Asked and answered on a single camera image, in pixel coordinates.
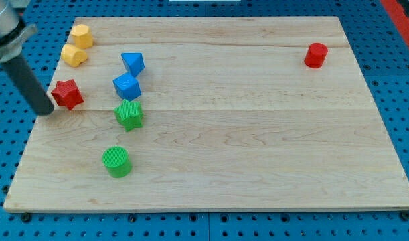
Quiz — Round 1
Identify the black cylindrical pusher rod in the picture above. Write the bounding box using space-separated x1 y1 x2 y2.
1 54 54 116

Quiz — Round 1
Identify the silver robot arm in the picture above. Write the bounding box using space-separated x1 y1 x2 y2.
0 0 54 116

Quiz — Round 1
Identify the yellow heart block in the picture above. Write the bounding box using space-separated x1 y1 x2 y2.
60 44 88 67

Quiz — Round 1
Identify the blue triangle block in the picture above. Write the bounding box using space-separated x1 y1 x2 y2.
121 52 145 77

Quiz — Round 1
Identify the red star block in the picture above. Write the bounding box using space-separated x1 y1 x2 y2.
51 79 84 110

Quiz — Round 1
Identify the yellow hexagon block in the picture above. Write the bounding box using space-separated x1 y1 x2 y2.
71 24 94 49

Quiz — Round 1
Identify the blue cube block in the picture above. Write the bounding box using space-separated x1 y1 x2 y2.
113 73 142 101

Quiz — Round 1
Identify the green star block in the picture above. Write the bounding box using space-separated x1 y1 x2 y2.
114 99 143 132

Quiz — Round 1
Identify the green cylinder block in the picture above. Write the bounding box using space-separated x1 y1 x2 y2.
102 146 132 178

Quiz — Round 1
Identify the wooden board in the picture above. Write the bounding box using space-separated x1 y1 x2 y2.
3 17 409 213

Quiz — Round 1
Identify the red cylinder block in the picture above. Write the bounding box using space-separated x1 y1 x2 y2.
304 42 329 68

